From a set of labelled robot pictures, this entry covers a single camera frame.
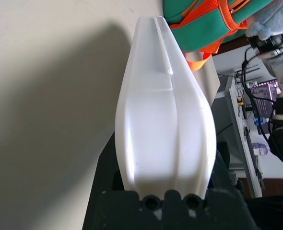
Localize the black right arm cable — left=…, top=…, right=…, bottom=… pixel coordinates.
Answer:
left=241, top=45, right=278, bottom=149

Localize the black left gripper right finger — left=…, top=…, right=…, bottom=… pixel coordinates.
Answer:
left=208, top=141, right=238, bottom=191

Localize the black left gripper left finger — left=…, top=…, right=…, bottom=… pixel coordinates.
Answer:
left=83, top=140, right=125, bottom=230

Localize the white metal shelf frame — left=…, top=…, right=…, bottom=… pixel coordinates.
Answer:
left=213, top=74, right=264, bottom=198

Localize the purple printed box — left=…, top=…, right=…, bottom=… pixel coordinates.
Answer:
left=250, top=81, right=280, bottom=135

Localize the translucent white pencil case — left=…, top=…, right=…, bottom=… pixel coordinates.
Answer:
left=114, top=16, right=216, bottom=199

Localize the grey-blue plush keychain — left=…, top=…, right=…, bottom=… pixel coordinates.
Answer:
left=246, top=0, right=283, bottom=41

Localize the green and orange backpack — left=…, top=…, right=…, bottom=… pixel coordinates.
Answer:
left=162, top=0, right=274, bottom=72

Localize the small lavender box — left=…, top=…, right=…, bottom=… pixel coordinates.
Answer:
left=251, top=142, right=271, bottom=156

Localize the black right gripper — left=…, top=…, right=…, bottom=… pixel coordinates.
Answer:
left=248, top=35, right=280, bottom=56

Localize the blue labelled bottle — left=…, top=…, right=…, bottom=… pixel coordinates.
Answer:
left=253, top=117, right=274, bottom=127

